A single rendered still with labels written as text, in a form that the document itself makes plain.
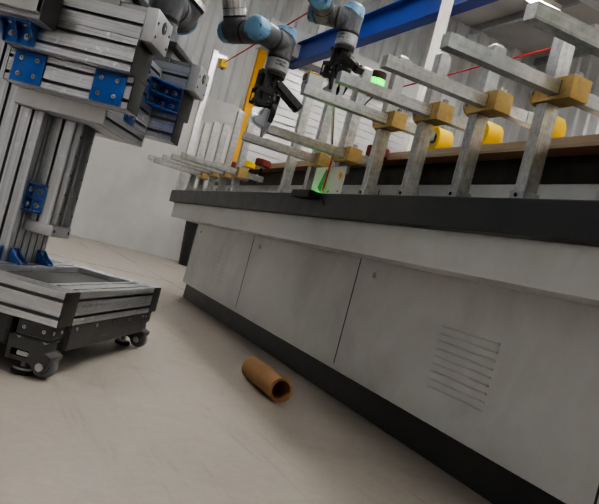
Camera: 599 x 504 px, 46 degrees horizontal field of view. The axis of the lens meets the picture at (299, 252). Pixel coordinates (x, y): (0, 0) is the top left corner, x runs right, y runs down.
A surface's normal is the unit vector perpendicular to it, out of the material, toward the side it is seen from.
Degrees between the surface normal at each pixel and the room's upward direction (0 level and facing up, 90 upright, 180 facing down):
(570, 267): 90
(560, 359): 90
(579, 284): 90
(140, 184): 90
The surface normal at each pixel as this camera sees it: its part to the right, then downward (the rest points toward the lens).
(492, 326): -0.89, -0.24
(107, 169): 0.41, 0.10
